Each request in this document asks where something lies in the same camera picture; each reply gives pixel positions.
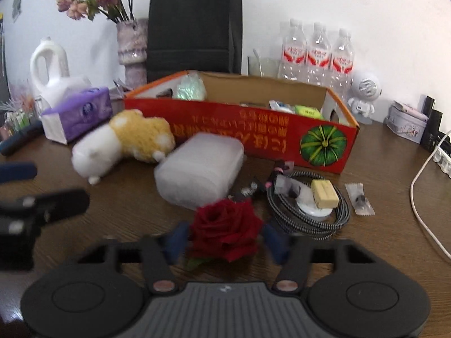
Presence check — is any water bottle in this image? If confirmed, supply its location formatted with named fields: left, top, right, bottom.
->
left=278, top=18, right=307, bottom=81
left=330, top=28, right=355, bottom=97
left=306, top=22, right=331, bottom=86

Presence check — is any yellow eraser block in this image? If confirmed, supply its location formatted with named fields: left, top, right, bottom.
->
left=310, top=179, right=339, bottom=209

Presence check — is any braided black cable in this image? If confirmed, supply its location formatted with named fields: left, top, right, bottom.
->
left=266, top=169, right=352, bottom=242

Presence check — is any white power strip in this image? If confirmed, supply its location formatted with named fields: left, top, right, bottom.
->
left=433, top=142, right=451, bottom=178

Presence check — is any red rose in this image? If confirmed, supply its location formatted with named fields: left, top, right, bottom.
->
left=187, top=198, right=264, bottom=263

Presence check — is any white robot speaker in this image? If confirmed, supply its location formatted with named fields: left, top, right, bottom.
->
left=348, top=71, right=381, bottom=124

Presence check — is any yellow white plush toy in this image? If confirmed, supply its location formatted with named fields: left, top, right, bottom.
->
left=71, top=109, right=176, bottom=185

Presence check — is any greenish plastic bag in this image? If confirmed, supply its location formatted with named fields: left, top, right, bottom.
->
left=173, top=72, right=207, bottom=101

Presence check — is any purple patterned vase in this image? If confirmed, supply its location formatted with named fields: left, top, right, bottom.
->
left=116, top=18, right=148, bottom=90

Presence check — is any green tissue pack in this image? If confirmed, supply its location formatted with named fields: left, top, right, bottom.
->
left=294, top=105, right=323, bottom=120

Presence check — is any middle water bottle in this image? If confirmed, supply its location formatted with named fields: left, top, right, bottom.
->
left=306, top=22, right=331, bottom=86

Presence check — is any glass cup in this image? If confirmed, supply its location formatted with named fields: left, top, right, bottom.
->
left=248, top=56, right=280, bottom=78

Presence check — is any red cardboard box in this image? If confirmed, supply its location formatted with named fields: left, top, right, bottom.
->
left=124, top=71, right=359, bottom=174

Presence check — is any purple tissue box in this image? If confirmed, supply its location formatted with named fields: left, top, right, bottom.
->
left=41, top=77, right=113, bottom=145

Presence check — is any left water bottle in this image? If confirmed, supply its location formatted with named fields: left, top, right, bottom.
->
left=278, top=18, right=307, bottom=81

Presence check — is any white round lid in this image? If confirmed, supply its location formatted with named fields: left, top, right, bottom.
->
left=297, top=197, right=333, bottom=221

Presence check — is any blue patterned packet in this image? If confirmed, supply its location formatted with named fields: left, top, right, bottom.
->
left=268, top=100, right=296, bottom=114

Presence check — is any right water bottle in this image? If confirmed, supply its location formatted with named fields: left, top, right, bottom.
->
left=330, top=28, right=355, bottom=97

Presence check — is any small clear candy wrapper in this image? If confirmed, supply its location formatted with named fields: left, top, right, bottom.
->
left=345, top=183, right=375, bottom=216

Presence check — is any white detergent jug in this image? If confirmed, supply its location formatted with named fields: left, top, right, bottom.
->
left=30, top=37, right=70, bottom=96

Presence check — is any white power cable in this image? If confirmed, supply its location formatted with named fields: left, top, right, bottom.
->
left=410, top=130, right=451, bottom=261

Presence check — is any lavender tin box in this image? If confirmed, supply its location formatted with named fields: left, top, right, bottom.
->
left=384, top=101, right=429, bottom=144

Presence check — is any black paper bag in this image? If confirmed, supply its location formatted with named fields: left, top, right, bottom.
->
left=146, top=0, right=243, bottom=82

